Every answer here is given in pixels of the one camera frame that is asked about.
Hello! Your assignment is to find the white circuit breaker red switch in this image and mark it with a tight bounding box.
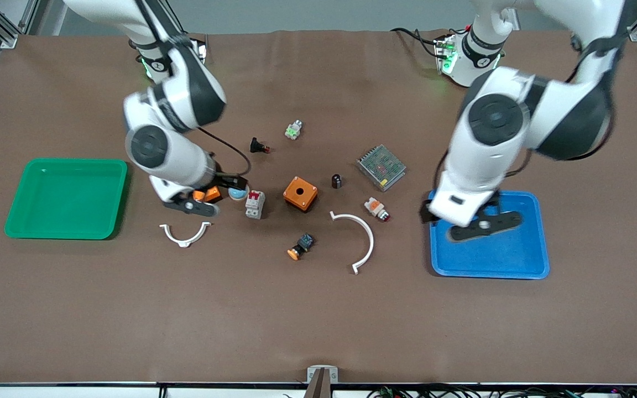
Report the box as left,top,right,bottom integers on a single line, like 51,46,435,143
245,190,267,220

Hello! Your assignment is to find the blue plastic tray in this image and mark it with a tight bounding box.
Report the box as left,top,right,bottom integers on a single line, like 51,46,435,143
429,190,550,280

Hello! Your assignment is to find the metal mesh power supply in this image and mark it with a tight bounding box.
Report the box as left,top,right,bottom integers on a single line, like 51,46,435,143
356,144,408,192

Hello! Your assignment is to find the green plastic tray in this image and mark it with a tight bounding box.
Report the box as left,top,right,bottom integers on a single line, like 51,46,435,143
3,158,129,240

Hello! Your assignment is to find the orange mushroom push button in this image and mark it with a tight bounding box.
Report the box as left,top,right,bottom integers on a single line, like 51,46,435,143
287,233,315,261

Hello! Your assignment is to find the brown table cover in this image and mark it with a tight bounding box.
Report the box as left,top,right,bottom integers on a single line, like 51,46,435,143
0,29,637,386

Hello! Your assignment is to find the small white half-ring clamp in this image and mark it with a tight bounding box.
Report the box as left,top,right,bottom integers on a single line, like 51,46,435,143
159,222,212,248

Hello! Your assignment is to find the orange white red indicator switch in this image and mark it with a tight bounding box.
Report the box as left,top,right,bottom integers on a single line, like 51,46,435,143
364,197,391,223

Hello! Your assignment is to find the large white half-ring clamp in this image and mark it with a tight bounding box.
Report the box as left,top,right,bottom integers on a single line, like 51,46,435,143
330,211,375,275

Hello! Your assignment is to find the tangled black cable bundle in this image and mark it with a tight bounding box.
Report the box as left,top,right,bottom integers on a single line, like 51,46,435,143
367,384,637,398

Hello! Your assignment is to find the grey metal bracket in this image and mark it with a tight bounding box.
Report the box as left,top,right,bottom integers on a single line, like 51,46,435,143
307,365,339,384

